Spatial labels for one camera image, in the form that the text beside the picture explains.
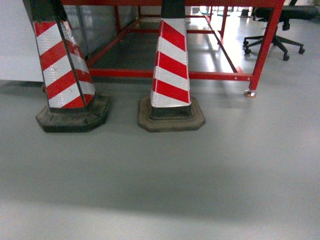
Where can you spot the red metal table frame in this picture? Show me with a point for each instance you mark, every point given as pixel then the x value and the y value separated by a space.
pixel 225 70

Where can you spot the red white traffic cone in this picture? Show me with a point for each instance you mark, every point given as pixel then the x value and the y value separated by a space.
pixel 170 106

